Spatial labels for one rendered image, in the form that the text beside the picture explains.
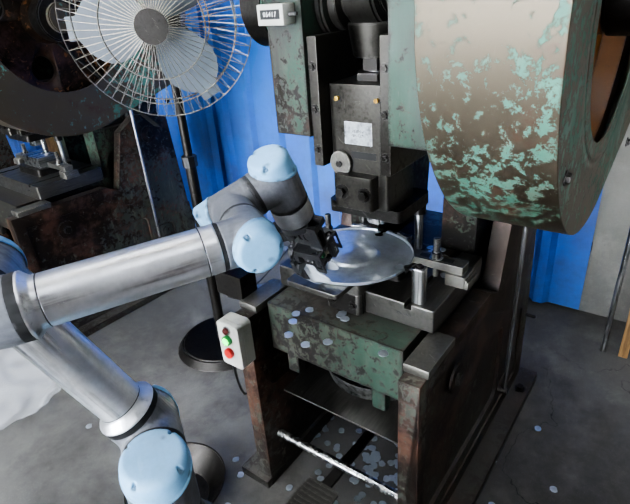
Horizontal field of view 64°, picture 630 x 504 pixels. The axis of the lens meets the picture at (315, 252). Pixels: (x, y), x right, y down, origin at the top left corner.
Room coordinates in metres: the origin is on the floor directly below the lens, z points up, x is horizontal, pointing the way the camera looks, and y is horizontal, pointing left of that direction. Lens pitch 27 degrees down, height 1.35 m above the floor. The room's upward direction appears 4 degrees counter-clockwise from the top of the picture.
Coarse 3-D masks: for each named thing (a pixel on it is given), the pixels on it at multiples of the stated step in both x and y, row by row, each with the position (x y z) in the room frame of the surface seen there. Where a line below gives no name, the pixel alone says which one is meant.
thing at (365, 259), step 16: (336, 240) 1.17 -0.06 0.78; (352, 240) 1.16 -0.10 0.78; (368, 240) 1.15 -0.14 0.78; (384, 240) 1.15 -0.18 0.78; (400, 240) 1.14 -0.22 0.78; (352, 256) 1.06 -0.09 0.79; (368, 256) 1.06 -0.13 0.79; (384, 256) 1.06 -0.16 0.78; (400, 256) 1.06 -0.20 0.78; (336, 272) 1.00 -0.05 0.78; (352, 272) 1.00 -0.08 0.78; (368, 272) 0.99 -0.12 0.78; (384, 272) 0.99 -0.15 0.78; (400, 272) 0.98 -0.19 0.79
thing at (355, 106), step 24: (360, 72) 1.17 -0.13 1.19; (336, 96) 1.14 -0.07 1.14; (360, 96) 1.11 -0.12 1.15; (336, 120) 1.15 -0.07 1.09; (360, 120) 1.11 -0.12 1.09; (336, 144) 1.16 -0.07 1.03; (360, 144) 1.11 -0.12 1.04; (336, 168) 1.14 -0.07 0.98; (360, 168) 1.12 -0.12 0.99; (408, 168) 1.15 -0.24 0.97; (336, 192) 1.11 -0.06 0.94; (360, 192) 1.07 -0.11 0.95; (384, 192) 1.08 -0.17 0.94; (408, 192) 1.15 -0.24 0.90
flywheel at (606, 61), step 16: (608, 0) 0.85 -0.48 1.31; (624, 0) 0.83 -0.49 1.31; (608, 16) 0.86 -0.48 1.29; (624, 16) 0.84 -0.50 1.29; (608, 32) 0.88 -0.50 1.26; (624, 32) 0.87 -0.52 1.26; (608, 48) 1.13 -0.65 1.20; (624, 48) 1.14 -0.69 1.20; (608, 64) 1.12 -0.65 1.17; (592, 80) 1.11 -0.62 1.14; (608, 80) 1.10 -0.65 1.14; (592, 96) 1.08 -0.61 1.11; (608, 96) 1.08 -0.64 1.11; (592, 112) 1.06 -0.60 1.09; (608, 112) 1.10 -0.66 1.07; (592, 128) 1.02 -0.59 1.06
